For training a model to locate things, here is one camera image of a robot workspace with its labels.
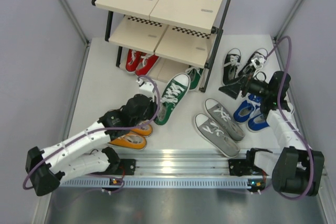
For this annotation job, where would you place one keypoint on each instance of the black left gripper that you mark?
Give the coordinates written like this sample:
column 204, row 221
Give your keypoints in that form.
column 153, row 105

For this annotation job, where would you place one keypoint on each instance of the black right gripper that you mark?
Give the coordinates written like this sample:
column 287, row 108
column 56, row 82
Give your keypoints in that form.
column 233, row 89

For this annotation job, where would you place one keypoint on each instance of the grey sneaker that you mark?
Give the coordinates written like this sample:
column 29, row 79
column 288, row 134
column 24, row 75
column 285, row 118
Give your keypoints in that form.
column 225, row 120
column 210, row 130

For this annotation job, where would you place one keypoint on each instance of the green sneaker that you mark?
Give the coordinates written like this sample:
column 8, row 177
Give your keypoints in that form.
column 195, row 74
column 174, row 92

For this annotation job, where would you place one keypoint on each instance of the red sneaker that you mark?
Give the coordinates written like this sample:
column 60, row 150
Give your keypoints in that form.
column 146, row 63
column 133, row 59

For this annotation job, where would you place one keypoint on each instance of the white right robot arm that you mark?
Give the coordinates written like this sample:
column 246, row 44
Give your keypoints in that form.
column 298, row 169

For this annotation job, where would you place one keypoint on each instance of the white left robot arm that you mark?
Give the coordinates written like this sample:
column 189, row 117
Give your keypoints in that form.
column 85, row 153

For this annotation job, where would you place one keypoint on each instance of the beige three-tier shoe shelf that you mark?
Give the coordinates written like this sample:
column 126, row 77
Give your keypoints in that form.
column 182, row 33

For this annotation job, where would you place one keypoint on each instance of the orange sneaker upper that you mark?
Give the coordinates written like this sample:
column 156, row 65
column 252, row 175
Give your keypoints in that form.
column 145, row 131

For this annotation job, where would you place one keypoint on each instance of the orange sneaker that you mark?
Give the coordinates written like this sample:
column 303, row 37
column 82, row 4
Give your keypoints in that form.
column 131, row 140
column 145, row 131

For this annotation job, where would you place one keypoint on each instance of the blue sneaker left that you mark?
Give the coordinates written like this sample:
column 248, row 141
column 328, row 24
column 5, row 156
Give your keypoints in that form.
column 247, row 109

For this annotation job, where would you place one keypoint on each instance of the blue sneaker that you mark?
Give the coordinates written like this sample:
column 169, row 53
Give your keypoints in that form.
column 257, row 122
column 247, row 109

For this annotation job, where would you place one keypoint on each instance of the black sneaker left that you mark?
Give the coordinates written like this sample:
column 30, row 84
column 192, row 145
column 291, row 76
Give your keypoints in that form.
column 231, row 64

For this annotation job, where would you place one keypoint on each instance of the black sneaker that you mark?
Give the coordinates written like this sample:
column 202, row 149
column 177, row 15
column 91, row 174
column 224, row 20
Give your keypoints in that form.
column 231, row 64
column 248, row 68

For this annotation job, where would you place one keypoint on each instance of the orange sneaker lower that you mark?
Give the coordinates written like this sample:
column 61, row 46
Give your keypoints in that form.
column 131, row 140

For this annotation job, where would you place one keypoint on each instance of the blue sneaker right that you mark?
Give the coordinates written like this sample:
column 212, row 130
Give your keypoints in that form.
column 257, row 122

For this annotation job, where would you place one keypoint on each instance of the black sneaker right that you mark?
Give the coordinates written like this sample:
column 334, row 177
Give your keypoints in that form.
column 248, row 68

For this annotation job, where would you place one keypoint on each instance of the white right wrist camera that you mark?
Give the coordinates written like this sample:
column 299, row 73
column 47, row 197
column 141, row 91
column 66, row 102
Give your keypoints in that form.
column 258, row 62

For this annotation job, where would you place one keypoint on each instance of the aluminium mounting rail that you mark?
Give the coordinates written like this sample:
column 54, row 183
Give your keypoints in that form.
column 138, row 170

